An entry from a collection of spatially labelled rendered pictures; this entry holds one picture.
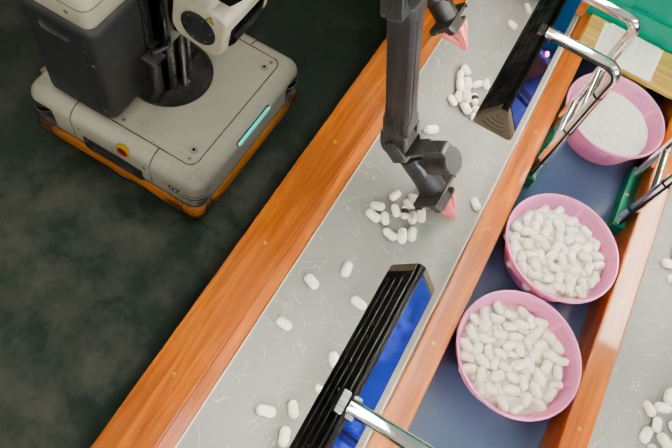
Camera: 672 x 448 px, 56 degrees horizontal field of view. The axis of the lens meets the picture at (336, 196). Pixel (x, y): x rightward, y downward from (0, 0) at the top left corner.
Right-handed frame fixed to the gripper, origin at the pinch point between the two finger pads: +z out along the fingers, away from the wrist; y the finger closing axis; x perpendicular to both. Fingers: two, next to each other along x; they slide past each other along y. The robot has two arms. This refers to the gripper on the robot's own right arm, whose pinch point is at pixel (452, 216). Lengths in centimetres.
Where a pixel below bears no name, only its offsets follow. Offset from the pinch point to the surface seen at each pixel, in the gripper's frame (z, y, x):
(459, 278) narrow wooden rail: 4.6, -13.5, -5.9
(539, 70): -22.5, 18.5, -23.9
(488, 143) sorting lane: 0.6, 24.3, 1.2
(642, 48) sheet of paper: 16, 76, -18
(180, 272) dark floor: 3, -23, 98
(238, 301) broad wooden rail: -23, -43, 18
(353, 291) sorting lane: -7.1, -27.4, 7.9
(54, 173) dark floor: -38, -17, 135
